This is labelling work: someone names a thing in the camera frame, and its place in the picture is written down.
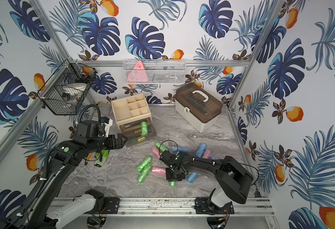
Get green bag roll five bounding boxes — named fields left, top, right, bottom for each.
left=155, top=142, right=168, bottom=153

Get blue bag roll two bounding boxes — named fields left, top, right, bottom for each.
left=187, top=172, right=198, bottom=184

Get beige drawer organizer cabinet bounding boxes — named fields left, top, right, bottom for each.
left=111, top=94, right=152, bottom=132

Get green bag roll two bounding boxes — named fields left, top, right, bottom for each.
left=138, top=164, right=152, bottom=183

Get white mesh wall basket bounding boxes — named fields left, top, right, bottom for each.
left=123, top=59, right=186, bottom=85

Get brown lid storage box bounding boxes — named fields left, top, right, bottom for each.
left=175, top=83, right=223, bottom=133

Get pink bag roll one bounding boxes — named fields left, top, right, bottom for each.
left=151, top=147, right=160, bottom=159

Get blue bag roll three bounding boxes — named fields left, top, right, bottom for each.
left=172, top=147, right=189, bottom=153

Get yellow handled pliers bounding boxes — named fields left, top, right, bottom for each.
left=84, top=153, right=96, bottom=165

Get blue bag roll four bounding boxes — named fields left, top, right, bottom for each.
left=195, top=143, right=207, bottom=157

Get green bag roll four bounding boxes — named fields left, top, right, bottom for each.
left=140, top=121, right=148, bottom=136

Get pink bag roll four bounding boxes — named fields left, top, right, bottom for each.
left=151, top=167, right=166, bottom=176

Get pink triangle item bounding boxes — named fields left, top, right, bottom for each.
left=127, top=61, right=148, bottom=84

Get green bag roll three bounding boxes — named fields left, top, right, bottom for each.
left=169, top=181, right=176, bottom=187

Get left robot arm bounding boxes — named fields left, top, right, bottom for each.
left=0, top=117, right=128, bottom=229

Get pink bag roll five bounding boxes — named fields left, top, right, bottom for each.
left=202, top=149, right=211, bottom=159

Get black wire wall basket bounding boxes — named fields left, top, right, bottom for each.
left=36, top=59, right=97, bottom=115

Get green bag roll one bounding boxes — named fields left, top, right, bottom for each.
left=136, top=156, right=152, bottom=173

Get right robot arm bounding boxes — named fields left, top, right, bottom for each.
left=159, top=151, right=253, bottom=207

